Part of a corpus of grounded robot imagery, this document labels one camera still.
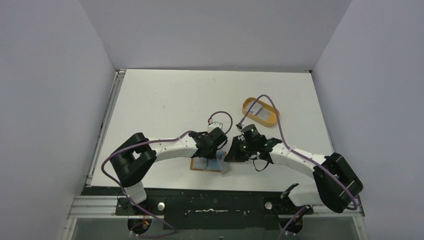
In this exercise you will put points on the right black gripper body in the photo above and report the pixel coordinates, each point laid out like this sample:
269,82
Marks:
257,143

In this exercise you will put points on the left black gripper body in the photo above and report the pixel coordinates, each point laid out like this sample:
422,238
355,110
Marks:
212,154

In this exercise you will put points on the yellow leather card holder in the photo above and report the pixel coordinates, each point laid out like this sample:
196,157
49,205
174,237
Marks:
204,164

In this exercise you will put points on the silver credit card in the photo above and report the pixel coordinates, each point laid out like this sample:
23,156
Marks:
222,164

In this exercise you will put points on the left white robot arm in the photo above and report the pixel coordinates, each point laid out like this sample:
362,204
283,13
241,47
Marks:
129,163

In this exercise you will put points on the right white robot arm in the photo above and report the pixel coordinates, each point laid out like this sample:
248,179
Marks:
335,186

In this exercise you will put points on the card in tray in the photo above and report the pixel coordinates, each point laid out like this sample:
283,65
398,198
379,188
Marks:
263,114
254,107

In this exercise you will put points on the orange oval tray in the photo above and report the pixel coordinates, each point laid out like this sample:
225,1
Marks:
272,119

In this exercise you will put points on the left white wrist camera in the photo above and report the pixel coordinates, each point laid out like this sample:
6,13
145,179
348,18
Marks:
214,125

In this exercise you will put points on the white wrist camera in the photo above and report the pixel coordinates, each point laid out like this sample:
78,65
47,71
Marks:
214,125
239,126

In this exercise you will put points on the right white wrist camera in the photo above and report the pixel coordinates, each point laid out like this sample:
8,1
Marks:
239,126

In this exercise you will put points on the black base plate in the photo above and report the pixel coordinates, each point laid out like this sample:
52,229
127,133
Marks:
185,209

